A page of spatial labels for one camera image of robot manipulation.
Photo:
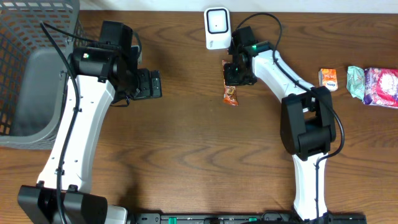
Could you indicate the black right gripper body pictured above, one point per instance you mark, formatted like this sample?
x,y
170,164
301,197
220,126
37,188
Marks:
x,y
236,76

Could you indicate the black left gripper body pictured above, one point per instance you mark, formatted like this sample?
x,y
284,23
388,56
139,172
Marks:
x,y
155,83

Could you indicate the orange red snack sachet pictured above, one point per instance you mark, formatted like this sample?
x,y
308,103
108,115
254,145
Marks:
x,y
229,95

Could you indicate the small orange carton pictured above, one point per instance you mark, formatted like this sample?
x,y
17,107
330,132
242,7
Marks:
x,y
328,78

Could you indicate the teal snack wrapper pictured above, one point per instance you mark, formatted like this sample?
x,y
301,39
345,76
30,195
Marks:
x,y
356,82

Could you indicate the red purple snack packet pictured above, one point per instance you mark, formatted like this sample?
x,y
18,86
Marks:
x,y
380,87

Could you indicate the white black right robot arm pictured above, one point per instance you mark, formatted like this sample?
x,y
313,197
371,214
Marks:
x,y
307,126

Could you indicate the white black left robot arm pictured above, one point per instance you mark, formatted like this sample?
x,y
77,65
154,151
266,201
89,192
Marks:
x,y
100,75

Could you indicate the white barcode scanner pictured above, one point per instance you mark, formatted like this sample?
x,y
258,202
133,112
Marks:
x,y
217,28

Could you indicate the grey plastic mesh basket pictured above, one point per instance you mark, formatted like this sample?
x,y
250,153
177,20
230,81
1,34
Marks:
x,y
33,76

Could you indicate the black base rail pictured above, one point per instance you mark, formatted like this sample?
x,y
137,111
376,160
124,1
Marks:
x,y
267,217

